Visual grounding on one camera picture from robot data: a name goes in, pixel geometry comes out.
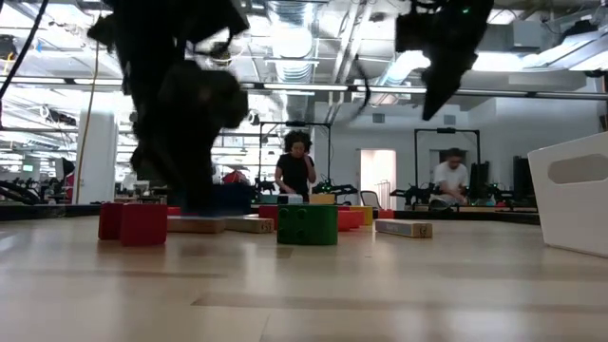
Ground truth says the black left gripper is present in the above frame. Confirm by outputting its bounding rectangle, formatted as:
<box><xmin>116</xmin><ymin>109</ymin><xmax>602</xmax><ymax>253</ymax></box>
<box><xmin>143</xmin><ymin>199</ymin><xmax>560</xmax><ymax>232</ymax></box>
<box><xmin>122</xmin><ymin>59</ymin><xmax>251</xmax><ymax>216</ymax></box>

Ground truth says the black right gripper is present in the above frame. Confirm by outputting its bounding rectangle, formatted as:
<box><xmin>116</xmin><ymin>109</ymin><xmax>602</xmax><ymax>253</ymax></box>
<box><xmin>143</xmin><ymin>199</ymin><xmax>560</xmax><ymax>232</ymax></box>
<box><xmin>395</xmin><ymin>0</ymin><xmax>496</xmax><ymax>123</ymax></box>

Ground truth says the red wooden arch block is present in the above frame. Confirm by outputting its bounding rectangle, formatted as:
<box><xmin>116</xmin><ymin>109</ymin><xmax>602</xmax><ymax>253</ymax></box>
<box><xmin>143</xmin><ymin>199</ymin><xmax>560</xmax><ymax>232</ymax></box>
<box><xmin>97</xmin><ymin>201</ymin><xmax>169</xmax><ymax>248</ymax></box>

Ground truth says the wooden plank block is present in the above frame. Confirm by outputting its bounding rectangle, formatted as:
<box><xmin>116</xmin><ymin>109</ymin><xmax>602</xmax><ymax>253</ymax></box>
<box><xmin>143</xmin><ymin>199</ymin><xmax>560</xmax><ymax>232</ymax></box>
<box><xmin>222</xmin><ymin>216</ymin><xmax>276</xmax><ymax>235</ymax></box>
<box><xmin>166</xmin><ymin>216</ymin><xmax>227</xmax><ymax>235</ymax></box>

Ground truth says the blue studded brick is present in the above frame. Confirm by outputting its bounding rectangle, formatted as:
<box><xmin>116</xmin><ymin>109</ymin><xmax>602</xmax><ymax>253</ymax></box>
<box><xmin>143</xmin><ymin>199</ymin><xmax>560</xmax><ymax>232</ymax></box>
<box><xmin>212</xmin><ymin>182</ymin><xmax>255</xmax><ymax>218</ymax></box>

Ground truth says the red wooden rectangular block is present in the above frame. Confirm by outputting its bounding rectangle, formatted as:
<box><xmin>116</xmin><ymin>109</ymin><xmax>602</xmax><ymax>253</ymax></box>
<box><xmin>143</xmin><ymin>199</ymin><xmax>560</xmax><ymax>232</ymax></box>
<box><xmin>257</xmin><ymin>204</ymin><xmax>280</xmax><ymax>232</ymax></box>

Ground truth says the green studded block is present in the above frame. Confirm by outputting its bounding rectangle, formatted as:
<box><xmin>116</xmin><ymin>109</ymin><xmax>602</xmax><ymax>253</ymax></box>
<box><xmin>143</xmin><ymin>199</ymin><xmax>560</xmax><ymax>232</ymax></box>
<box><xmin>275</xmin><ymin>203</ymin><xmax>340</xmax><ymax>247</ymax></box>

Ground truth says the wooden block with blue face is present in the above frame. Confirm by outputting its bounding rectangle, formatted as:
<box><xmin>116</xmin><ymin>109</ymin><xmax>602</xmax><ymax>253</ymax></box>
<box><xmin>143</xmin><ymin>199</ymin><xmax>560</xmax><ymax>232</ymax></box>
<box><xmin>374</xmin><ymin>218</ymin><xmax>434</xmax><ymax>239</ymax></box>

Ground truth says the small yellow block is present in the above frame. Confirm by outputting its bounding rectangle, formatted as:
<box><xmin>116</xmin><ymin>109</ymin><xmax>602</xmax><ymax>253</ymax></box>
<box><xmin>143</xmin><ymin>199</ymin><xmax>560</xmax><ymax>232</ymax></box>
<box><xmin>351</xmin><ymin>204</ymin><xmax>374</xmax><ymax>227</ymax></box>

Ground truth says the white building column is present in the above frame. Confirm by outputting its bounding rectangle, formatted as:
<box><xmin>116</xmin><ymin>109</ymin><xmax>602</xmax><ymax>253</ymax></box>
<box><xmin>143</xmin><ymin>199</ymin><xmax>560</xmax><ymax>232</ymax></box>
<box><xmin>75</xmin><ymin>106</ymin><xmax>120</xmax><ymax>205</ymax></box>

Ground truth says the person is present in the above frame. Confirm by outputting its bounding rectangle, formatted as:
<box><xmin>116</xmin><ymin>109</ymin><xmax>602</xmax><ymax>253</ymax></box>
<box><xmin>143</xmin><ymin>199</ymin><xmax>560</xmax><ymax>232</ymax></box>
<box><xmin>274</xmin><ymin>129</ymin><xmax>318</xmax><ymax>204</ymax></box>
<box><xmin>428</xmin><ymin>147</ymin><xmax>471</xmax><ymax>210</ymax></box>

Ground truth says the black cabinet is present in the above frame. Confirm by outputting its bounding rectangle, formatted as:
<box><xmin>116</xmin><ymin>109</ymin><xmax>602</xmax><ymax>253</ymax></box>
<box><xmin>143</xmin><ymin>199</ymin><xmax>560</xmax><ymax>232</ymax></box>
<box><xmin>512</xmin><ymin>155</ymin><xmax>537</xmax><ymax>208</ymax></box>

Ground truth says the black office chair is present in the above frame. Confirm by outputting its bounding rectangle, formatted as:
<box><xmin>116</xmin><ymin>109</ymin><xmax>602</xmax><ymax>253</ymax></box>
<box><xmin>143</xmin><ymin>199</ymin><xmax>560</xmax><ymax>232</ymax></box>
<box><xmin>359</xmin><ymin>189</ymin><xmax>383</xmax><ymax>211</ymax></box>

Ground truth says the horizontal light bar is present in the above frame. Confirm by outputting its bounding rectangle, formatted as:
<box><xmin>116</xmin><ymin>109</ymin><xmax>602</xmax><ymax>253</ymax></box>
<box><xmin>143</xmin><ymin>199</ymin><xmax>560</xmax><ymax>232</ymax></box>
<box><xmin>0</xmin><ymin>75</ymin><xmax>608</xmax><ymax>102</ymax></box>

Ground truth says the white plastic bin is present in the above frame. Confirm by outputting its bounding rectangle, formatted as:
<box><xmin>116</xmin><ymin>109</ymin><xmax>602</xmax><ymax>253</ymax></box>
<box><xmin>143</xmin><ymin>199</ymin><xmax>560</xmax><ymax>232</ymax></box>
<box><xmin>526</xmin><ymin>131</ymin><xmax>608</xmax><ymax>259</ymax></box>

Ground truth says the black background rig frame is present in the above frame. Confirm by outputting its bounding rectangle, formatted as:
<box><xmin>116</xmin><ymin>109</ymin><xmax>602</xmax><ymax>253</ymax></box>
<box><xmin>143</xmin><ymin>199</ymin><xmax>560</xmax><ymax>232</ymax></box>
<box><xmin>413</xmin><ymin>126</ymin><xmax>482</xmax><ymax>210</ymax></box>
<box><xmin>257</xmin><ymin>120</ymin><xmax>333</xmax><ymax>196</ymax></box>

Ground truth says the yellow hanging cable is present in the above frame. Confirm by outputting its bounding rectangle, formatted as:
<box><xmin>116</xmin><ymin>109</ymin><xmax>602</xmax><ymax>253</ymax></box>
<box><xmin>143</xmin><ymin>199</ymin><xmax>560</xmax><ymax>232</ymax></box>
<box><xmin>73</xmin><ymin>40</ymin><xmax>102</xmax><ymax>205</ymax></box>

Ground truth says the black aluminium table frame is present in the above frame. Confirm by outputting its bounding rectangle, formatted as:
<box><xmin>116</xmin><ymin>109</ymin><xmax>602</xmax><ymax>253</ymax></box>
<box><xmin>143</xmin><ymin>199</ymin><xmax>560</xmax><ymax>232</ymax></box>
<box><xmin>0</xmin><ymin>202</ymin><xmax>542</xmax><ymax>225</ymax></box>

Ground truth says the silver ventilation duct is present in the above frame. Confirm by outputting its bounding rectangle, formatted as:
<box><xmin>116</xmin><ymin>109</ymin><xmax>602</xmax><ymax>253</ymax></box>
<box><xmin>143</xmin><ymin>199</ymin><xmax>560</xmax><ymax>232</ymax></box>
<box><xmin>265</xmin><ymin>0</ymin><xmax>318</xmax><ymax>123</ymax></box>

